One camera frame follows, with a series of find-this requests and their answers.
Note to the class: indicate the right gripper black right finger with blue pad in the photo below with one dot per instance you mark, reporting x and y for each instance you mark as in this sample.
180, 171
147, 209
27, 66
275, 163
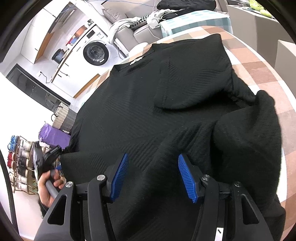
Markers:
226, 211

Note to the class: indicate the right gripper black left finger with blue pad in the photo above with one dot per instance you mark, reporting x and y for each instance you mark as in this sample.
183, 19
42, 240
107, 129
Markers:
76, 206

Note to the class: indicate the black knit sweater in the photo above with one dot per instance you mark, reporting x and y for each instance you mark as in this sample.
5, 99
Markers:
182, 97

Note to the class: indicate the white grey clothes heap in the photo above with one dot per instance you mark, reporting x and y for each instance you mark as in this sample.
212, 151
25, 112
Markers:
152, 20

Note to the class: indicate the black clothes pile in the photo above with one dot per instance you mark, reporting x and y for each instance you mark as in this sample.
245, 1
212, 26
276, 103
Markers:
196, 5

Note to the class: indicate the person's left hand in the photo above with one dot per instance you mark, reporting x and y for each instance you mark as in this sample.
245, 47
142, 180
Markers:
45, 197

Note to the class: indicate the purple bag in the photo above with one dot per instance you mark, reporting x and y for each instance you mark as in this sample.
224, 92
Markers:
53, 136

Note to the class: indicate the woven laundry basket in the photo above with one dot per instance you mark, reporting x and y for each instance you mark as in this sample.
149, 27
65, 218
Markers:
63, 118

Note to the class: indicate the wooden countertop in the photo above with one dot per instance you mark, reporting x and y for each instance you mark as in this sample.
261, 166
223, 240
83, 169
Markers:
64, 68

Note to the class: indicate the dark cooking pot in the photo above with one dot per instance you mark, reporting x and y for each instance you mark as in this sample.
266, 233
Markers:
58, 56

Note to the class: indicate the white washing machine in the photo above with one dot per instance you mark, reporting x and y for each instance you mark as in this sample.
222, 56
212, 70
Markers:
95, 50

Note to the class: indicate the checkered brown blue bedspread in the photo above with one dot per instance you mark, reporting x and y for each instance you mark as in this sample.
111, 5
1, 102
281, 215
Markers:
259, 74

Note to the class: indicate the orange bowl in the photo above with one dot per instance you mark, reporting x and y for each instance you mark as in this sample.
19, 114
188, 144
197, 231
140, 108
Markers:
80, 31

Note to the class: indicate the grey sofa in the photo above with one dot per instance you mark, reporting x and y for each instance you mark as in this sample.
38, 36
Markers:
137, 33

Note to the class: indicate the yellow green cloth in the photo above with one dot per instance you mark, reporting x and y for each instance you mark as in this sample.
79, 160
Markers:
259, 8

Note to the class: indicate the wire shoe rack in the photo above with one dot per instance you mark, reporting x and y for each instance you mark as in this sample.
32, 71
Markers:
21, 166

